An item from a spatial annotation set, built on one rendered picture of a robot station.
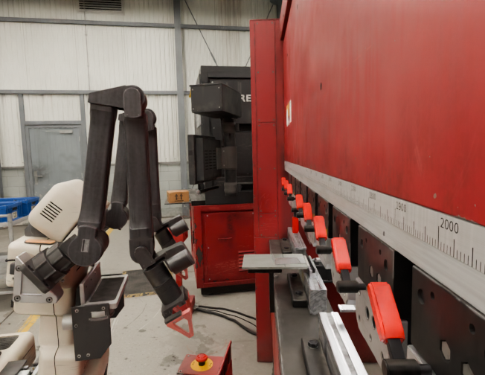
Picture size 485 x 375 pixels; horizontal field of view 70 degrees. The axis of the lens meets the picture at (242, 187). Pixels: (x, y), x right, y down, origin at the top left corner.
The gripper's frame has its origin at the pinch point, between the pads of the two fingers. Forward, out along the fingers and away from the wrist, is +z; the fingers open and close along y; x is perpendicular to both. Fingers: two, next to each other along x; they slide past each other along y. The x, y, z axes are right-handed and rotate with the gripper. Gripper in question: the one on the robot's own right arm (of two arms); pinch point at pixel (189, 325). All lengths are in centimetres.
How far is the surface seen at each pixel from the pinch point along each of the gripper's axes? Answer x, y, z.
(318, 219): -39.6, -20.9, -15.1
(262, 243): -41, 132, 37
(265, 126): -79, 132, -31
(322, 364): -25.8, -11.0, 23.4
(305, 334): -27.2, 9.4, 27.4
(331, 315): -36.1, 1.7, 21.7
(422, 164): -40, -62, -30
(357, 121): -47, -40, -33
